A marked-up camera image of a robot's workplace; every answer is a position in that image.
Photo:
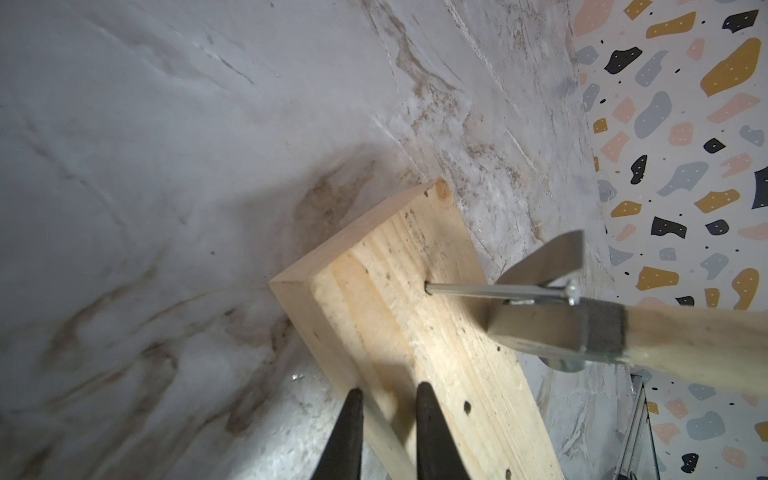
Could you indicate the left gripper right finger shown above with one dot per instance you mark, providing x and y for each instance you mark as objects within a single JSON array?
[{"x": 437, "y": 456}]

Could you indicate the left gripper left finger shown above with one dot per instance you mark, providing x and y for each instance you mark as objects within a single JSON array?
[{"x": 342, "y": 456}]

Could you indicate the wooden handle claw hammer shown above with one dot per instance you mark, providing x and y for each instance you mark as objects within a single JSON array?
[{"x": 718, "y": 348}]

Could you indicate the wooden block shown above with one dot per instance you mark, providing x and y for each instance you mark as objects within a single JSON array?
[{"x": 359, "y": 303}]

